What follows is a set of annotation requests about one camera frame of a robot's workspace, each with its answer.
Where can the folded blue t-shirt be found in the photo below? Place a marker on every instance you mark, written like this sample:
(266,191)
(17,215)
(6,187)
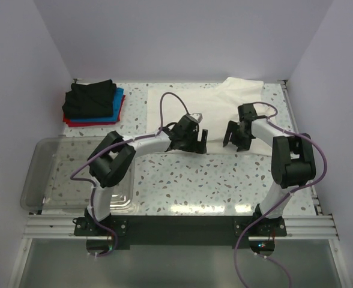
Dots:
(118,103)

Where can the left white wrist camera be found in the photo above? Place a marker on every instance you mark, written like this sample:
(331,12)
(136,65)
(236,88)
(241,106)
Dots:
(197,117)

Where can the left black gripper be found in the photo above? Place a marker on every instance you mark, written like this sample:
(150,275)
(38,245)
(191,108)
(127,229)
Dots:
(196,144)

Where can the clear plastic bin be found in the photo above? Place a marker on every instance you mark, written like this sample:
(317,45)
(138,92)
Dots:
(48,185)

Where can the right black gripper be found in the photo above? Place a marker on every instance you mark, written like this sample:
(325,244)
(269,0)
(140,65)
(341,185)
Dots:
(238,137)

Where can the white printed t-shirt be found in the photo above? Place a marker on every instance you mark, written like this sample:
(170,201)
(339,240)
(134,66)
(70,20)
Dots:
(218,105)

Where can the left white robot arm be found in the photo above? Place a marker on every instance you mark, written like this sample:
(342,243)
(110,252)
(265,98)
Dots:
(112,158)

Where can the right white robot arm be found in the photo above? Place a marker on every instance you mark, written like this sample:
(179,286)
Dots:
(292,158)

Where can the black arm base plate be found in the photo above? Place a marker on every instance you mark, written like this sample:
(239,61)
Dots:
(122,231)

